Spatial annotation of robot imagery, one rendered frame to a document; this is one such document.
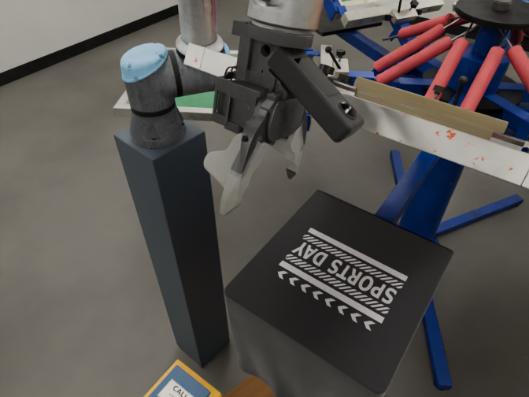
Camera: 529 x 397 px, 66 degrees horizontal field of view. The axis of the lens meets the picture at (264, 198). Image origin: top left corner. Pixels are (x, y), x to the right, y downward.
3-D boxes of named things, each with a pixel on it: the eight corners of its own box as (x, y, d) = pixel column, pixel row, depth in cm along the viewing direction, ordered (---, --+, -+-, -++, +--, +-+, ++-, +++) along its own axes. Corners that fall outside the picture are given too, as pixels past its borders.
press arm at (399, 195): (326, 327, 108) (329, 314, 104) (307, 315, 110) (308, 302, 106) (466, 119, 181) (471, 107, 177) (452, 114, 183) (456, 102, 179)
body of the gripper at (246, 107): (247, 116, 54) (263, 18, 48) (302, 138, 50) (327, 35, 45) (209, 126, 48) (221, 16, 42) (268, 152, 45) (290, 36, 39)
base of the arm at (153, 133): (120, 133, 113) (110, 102, 106) (164, 112, 121) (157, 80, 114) (153, 156, 106) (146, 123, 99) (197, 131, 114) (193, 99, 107)
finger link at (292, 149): (274, 151, 61) (262, 108, 53) (308, 165, 58) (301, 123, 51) (262, 166, 60) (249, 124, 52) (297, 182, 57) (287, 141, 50)
